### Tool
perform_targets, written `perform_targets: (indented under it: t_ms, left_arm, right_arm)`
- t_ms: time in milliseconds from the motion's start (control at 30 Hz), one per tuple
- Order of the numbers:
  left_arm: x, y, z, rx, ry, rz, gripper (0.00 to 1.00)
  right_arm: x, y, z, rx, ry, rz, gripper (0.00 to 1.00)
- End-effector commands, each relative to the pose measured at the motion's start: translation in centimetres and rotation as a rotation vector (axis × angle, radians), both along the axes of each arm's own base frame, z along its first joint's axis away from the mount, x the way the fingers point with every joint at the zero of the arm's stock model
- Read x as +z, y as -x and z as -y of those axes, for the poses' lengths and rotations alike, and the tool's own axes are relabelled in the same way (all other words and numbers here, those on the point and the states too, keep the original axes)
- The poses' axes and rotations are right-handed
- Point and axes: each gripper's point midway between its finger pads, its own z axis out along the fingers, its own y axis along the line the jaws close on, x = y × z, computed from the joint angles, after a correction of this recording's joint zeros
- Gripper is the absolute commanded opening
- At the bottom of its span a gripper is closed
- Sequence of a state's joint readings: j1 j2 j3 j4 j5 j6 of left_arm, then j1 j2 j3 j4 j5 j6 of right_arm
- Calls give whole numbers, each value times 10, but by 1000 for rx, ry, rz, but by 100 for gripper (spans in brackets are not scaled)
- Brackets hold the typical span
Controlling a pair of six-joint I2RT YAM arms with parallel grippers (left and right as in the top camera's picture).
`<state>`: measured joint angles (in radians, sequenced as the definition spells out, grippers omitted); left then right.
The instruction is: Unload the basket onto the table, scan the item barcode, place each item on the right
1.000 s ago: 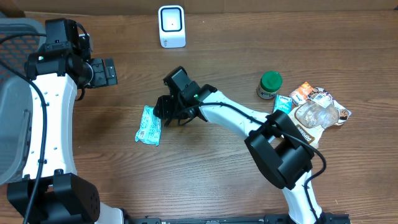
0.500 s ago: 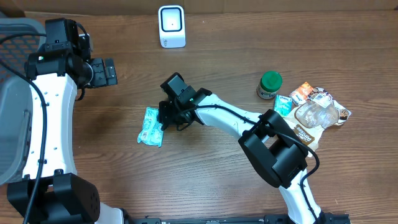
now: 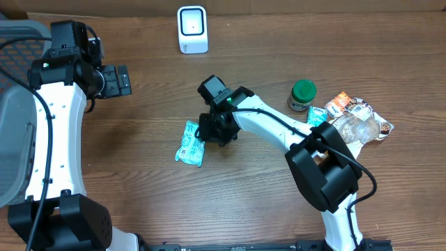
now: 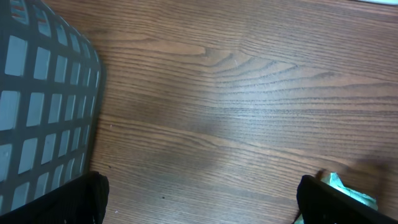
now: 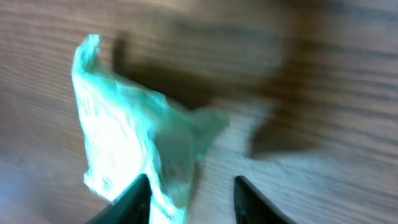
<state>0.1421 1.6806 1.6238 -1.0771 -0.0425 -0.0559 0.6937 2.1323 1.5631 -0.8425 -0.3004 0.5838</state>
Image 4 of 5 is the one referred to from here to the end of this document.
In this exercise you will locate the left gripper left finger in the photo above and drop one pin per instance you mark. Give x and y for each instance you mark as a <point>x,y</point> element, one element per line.
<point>83,200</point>

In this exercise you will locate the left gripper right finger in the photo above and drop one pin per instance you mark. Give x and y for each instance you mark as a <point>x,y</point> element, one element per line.
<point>321,203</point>

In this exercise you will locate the teal tissue packet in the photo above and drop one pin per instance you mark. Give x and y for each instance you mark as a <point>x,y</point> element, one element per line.
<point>334,181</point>

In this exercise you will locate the grey plastic shopping basket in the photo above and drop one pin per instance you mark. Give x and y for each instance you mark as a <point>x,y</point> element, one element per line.
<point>51,86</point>

